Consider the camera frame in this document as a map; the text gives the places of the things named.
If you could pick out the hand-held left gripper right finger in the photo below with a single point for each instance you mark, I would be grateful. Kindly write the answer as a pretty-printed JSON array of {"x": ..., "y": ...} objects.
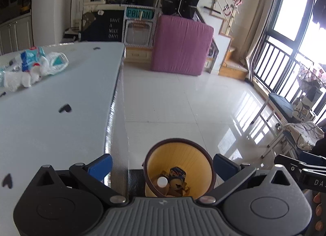
[{"x": 225, "y": 167}]

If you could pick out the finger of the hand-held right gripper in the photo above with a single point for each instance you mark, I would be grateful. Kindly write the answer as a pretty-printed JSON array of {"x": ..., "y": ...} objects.
[
  {"x": 312, "y": 158},
  {"x": 287, "y": 163}
]

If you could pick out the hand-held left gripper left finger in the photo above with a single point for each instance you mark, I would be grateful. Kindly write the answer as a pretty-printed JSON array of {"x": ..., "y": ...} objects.
[{"x": 101, "y": 166}]

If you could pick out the yellow bin with brown rim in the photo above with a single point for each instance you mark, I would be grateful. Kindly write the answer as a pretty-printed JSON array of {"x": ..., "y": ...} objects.
[{"x": 196, "y": 159}]

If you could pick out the brown cardboard box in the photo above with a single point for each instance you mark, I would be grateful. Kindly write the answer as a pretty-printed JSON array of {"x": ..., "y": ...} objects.
[{"x": 184, "y": 190}]

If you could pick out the blue drink can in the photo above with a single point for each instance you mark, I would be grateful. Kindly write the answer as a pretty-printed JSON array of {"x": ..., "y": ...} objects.
[{"x": 177, "y": 173}]

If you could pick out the plastic bottle with white cap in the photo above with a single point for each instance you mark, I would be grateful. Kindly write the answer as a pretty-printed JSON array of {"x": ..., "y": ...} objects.
[{"x": 162, "y": 182}]

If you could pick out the person's right hand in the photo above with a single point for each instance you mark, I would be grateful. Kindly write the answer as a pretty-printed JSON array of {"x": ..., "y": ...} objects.
[{"x": 319, "y": 209}]

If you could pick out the patterned blanket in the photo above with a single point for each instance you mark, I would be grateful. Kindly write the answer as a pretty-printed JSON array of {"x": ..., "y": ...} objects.
[{"x": 304, "y": 134}]

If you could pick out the silver foil-sided table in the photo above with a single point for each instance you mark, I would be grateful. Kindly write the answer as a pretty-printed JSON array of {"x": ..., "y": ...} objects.
[{"x": 63, "y": 136}]

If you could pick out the cartoon print bag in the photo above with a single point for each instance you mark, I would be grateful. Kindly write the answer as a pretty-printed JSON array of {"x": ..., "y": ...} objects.
[{"x": 304, "y": 108}]

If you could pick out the chair with blue cushion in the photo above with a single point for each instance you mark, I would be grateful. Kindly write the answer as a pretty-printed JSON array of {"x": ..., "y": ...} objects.
[{"x": 281, "y": 104}]

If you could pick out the wooden stair platform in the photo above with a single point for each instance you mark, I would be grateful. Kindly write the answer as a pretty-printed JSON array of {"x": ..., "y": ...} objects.
[{"x": 229, "y": 65}]

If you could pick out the white plastic bag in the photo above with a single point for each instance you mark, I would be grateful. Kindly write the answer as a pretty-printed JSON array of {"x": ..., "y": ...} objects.
[{"x": 57, "y": 62}]

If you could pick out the wooden drawer base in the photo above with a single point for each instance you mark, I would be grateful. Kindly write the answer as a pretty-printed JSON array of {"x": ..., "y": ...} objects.
[{"x": 138, "y": 55}]

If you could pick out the blue tissue packet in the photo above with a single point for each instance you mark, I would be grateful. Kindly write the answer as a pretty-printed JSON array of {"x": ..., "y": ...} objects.
[{"x": 28, "y": 58}]

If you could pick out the pink folded mattress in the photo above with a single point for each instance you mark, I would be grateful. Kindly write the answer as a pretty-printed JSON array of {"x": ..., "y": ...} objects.
[{"x": 180, "y": 44}]

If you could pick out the clear plastic bottle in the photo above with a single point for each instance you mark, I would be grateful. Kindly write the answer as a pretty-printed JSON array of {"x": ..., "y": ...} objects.
[{"x": 10, "y": 65}]

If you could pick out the black chalkboard cabinet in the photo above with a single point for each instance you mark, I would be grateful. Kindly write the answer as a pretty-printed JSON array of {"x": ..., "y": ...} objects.
[{"x": 107, "y": 27}]

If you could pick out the white toy oven cabinet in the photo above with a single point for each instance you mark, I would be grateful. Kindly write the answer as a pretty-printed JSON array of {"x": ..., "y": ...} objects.
[{"x": 138, "y": 29}]

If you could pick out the beige curtain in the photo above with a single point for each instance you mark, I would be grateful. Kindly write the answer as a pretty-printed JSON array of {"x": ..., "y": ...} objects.
[{"x": 263, "y": 16}]

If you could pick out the white board panel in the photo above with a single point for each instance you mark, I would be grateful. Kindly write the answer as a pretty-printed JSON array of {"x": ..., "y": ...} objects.
[{"x": 211, "y": 14}]

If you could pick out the dark hanging clothes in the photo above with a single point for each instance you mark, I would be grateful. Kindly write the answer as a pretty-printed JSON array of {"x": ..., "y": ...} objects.
[{"x": 318, "y": 1}]

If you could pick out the window with dark frame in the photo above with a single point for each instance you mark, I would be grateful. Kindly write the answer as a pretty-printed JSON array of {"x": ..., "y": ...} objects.
[{"x": 293, "y": 34}]

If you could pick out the white wall cabinets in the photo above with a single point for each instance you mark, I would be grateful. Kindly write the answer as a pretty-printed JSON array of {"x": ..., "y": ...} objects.
[{"x": 15, "y": 34}]

